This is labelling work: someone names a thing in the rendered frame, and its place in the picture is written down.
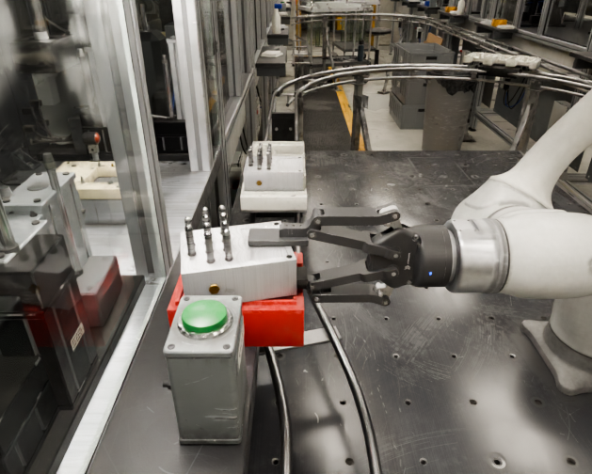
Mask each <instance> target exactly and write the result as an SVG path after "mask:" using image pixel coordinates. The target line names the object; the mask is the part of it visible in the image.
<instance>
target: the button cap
mask: <svg viewBox="0 0 592 474"><path fill-rule="evenodd" d="M227 320H228V311H227V309H226V307H225V306H224V305H223V304H222V303H220V302H219V301H216V300H211V299H204V300H199V301H196V302H194V303H191V304H190V305H188V306H187V307H186V308H185V309H184V311H183V313H182V322H183V327H184V328H185V329H187V330H188V331H191V332H194V333H208V332H212V331H215V330H217V329H218V328H220V327H221V326H223V325H224V324H225V323H226V322H227Z"/></svg>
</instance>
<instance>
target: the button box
mask: <svg viewBox="0 0 592 474"><path fill-rule="evenodd" d="M204 299H211V300H216V301H219V302H220V303H222V304H223V305H224V306H225V307H226V309H227V311H228V320H227V322H226V323H225V324H224V325H223V326H221V327H220V328H218V329H217V330H215V331H212V332H208V333H194V332H191V331H188V330H187V329H185V328H184V327H183V322H182V313H183V311H184V309H185V308H186V307H187V306H188V305H190V304H191V303H194V302H196V301H199V300H204ZM242 303H243V301H242V297H241V296H238V295H186V296H183V297H182V298H181V300H180V303H179V306H178V308H177V311H176V314H175V316H174V319H173V322H172V325H171V328H170V330H169V333H168V338H167V341H166V344H165V346H164V350H163V352H164V356H165V357H166V361H167V366H168V376H169V379H168V380H164V381H163V387H167V388H168V389H169V390H171V392H172V398H173V402H174V408H175V413H176V419H177V424H178V429H179V442H180V443H181V444H239V443H241V441H242V434H243V426H244V417H245V409H246V400H247V392H248V379H247V369H246V356H245V342H244V334H245V329H244V316H243V314H242Z"/></svg>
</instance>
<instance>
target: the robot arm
mask: <svg viewBox="0 0 592 474"><path fill-rule="evenodd" d="M591 144H592V89H591V90H590V91H589V92H588V93H586V94H585V95H584V96H583V97H582V98H581V99H580V100H579V101H578V102H577V103H576V104H575V105H574V106H573V107H572V108H570V109H569V110H568V111H567V113H566V114H565V115H564V116H563V117H561V118H560V119H559V120H558V121H557V122H556V123H555V124H553V126H552V127H551V128H550V129H549V130H548V131H547V132H546V133H545V134H544V135H542V136H541V137H540V138H539V139H538V141H537V142H536V143H535V144H534V146H533V147H532V148H530V149H529V150H528V152H527V153H526V154H525V155H524V156H523V157H522V158H521V159H520V161H519V162H518V163H517V164H516V165H515V166H514V167H513V168H512V169H510V170H509V171H508V172H505V173H504V174H501V175H497V176H491V177H490V178H489V179H488V180H487V181H486V182H485V183H484V184H483V185H482V186H481V187H480V188H479V189H477V190H476V191H475V192H474V193H472V194H471V195H470V196H468V197H467V198H465V199H464V200H463V201H462V202H461V203H460V204H459V205H458V206H457V207H456V209H455V211H454V213H453V215H452V218H451V219H450V220H448V221H447V222H446V223H445V224H444V225H417V226H414V227H410V226H407V225H405V224H403V223H401V222H400V213H399V211H398V209H397V206H396V204H395V203H393V202H391V203H388V204H384V205H381V206H378V207H320V208H314V209H313V210H312V216H311V218H309V219H308V220H307V222H306V223H282V224H280V228H279V229H249V233H248V246H308V244H309V239H311V240H315V241H320V242H324V243H329V244H334V245H341V246H346V247H351V248H356V249H359V250H362V251H363V252H365V253H368V256H367V259H363V260H360V261H359V262H356V263H352V264H347V265H343V266H338V267H334V268H329V269H325V270H321V271H316V272H311V273H308V268H307V267H297V268H296V288H297V289H305V290H307V293H308V294H310V295H311V296H312V301H313V302H314V303H375V304H378V305H381V306H385V307H386V306H388V305H389V304H390V302H391V300H390V295H391V294H392V291H393V289H394V288H399V287H402V286H404V285H411V286H414V287H418V288H427V287H445V288H446V289H447V290H448V291H449V292H452V293H468V292H483V293H494V292H495V293H504V294H509V295H512V296H515V297H518V298H530V299H554V301H553V302H552V305H551V309H552V315H551V318H550V319H549V321H548V322H542V321H536V320H524V321H523V322H522V323H521V326H520V330H521V331H522V332H523V333H524V334H525V335H526V336H527V337H528V338H529V339H530V340H531V341H532V343H533V344H534V346H535V347H536V349H537V350H538V352H539V354H540V355H541V357H542V358H543V360H544V362H545V363H546V365H547V366H548V368H549V369H550V371H551V373H552V375H553V377H554V379H555V384H556V387H557V388H558V390H559V391H561V392H562V393H564V394H566V395H569V396H575V395H578V394H581V393H592V215H590V214H586V213H567V212H566V211H563V210H555V209H554V208H553V206H552V189H553V188H554V186H555V184H556V182H557V180H558V179H559V177H560V176H561V174H562V173H563V172H564V170H565V169H566V168H567V167H568V165H569V164H570V163H571V162H572V161H573V160H574V159H575V158H576V157H577V156H578V155H579V154H580V153H581V152H583V151H584V150H585V149H586V148H587V147H589V146H590V145H591ZM379 225H383V226H386V227H388V228H387V229H385V230H383V231H381V232H380V233H376V232H371V231H367V230H364V231H358V230H353V229H346V228H341V227H337V226H379ZM366 269H368V271H367V270H366ZM376 280H380V281H381V282H383V283H384V284H380V283H378V282H377V284H376V285H374V284H349V283H354V282H359V281H363V282H371V281H376Z"/></svg>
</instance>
